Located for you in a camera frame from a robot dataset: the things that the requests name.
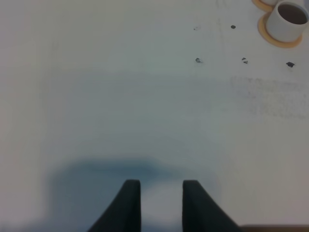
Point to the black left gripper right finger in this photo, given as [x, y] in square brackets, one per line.
[200, 213]

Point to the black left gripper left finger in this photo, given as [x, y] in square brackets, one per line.
[124, 213]

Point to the orange coaster near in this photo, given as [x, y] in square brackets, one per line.
[265, 35]

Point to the orange coaster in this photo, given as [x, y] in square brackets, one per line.
[265, 35]
[263, 6]

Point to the white teacup near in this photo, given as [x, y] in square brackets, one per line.
[287, 21]

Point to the orange coaster far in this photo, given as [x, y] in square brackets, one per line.
[263, 6]

